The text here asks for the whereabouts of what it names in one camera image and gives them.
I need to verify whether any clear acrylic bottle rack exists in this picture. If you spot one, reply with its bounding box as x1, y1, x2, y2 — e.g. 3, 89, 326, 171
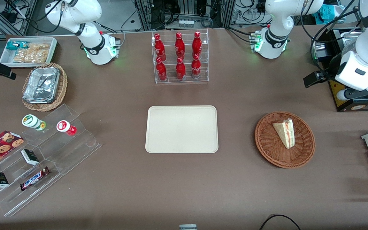
151, 28, 209, 84

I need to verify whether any teal plastic bag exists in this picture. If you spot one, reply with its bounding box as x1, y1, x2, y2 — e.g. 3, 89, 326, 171
319, 4, 344, 24

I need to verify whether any brown round wicker basket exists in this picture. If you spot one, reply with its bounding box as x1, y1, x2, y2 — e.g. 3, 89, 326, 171
255, 111, 316, 169

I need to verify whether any red lid yoghurt cup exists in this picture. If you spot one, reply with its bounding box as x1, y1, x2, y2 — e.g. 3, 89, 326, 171
56, 120, 78, 136

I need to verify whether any clear acrylic stepped display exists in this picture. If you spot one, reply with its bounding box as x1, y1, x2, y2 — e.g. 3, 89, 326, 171
22, 103, 102, 175
0, 145, 64, 217

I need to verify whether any red cola bottle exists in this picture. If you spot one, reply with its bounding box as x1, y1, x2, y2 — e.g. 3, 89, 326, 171
156, 57, 168, 81
154, 33, 166, 62
192, 31, 203, 59
191, 54, 202, 79
175, 32, 185, 60
176, 57, 186, 80

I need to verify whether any black cable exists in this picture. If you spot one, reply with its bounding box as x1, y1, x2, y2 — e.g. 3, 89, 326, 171
259, 214, 301, 230

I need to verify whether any green lid yoghurt cup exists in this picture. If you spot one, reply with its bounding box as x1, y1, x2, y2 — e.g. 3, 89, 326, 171
22, 114, 47, 131

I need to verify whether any light tan wicker basket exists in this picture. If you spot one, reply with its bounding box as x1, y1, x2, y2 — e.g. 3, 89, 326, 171
22, 63, 68, 112

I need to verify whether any triangle sandwich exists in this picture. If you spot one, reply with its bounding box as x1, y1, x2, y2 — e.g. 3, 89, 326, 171
272, 118, 295, 150

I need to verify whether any white plastic bin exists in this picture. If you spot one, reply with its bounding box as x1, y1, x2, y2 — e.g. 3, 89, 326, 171
0, 37, 58, 68

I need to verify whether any teal snack packet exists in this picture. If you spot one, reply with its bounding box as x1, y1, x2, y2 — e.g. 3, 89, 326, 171
6, 41, 28, 51

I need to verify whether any black box with yellow panel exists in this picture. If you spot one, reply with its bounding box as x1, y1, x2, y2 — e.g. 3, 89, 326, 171
312, 27, 368, 112

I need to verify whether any Snickers chocolate bar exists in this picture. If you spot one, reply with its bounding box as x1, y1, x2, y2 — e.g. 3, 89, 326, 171
19, 166, 51, 192

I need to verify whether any beige plastic tray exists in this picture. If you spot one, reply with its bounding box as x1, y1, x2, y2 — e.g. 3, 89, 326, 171
145, 105, 219, 154

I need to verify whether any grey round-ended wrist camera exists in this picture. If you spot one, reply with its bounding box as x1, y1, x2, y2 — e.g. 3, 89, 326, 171
336, 89, 352, 102

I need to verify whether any metal equipment rack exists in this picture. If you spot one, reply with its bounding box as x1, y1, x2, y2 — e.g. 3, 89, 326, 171
135, 0, 236, 30

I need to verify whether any clear bag of puffed snacks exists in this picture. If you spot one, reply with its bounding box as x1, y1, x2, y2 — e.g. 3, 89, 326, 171
25, 45, 39, 63
13, 48, 28, 63
37, 43, 51, 62

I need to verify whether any aluminium foil tray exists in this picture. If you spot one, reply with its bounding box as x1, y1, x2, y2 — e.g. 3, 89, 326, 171
22, 66, 61, 104

